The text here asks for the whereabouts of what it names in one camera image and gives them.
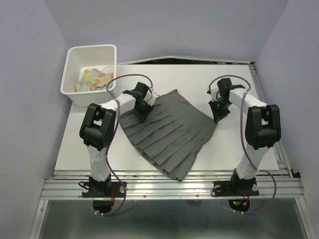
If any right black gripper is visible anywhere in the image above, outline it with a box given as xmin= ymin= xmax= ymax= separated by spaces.
xmin=207 ymin=97 xmax=231 ymax=122

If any pastel tie-dye skirt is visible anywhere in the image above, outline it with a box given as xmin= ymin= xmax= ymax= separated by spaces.
xmin=74 ymin=66 xmax=115 ymax=92

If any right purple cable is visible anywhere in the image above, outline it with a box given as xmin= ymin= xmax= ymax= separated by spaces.
xmin=206 ymin=76 xmax=279 ymax=215

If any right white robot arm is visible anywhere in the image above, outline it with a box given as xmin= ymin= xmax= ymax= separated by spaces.
xmin=136 ymin=75 xmax=281 ymax=194

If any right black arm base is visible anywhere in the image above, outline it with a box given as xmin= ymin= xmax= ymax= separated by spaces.
xmin=211 ymin=181 xmax=259 ymax=213

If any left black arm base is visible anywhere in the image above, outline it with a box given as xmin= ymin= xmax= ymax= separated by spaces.
xmin=78 ymin=181 xmax=127 ymax=217

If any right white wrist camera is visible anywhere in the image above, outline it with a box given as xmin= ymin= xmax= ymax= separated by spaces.
xmin=207 ymin=87 xmax=219 ymax=102

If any purple cable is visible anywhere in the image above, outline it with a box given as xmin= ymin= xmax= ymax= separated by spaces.
xmin=206 ymin=76 xmax=279 ymax=215
xmin=94 ymin=74 xmax=155 ymax=217

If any white plastic bin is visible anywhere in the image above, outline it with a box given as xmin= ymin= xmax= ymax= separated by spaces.
xmin=60 ymin=44 xmax=117 ymax=107

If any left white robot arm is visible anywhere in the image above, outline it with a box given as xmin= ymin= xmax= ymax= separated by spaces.
xmin=79 ymin=82 xmax=156 ymax=196

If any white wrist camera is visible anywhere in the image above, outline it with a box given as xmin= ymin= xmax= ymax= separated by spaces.
xmin=207 ymin=87 xmax=219 ymax=102
xmin=144 ymin=91 xmax=159 ymax=106

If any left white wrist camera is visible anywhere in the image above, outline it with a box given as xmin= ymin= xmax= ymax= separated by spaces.
xmin=144 ymin=91 xmax=159 ymax=106

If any aluminium rail frame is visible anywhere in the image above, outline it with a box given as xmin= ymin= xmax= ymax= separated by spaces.
xmin=29 ymin=61 xmax=310 ymax=239

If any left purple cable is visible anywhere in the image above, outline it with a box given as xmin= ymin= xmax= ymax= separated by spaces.
xmin=94 ymin=74 xmax=155 ymax=217

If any grey pleated skirt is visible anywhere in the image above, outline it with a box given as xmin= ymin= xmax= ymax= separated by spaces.
xmin=120 ymin=90 xmax=217 ymax=181

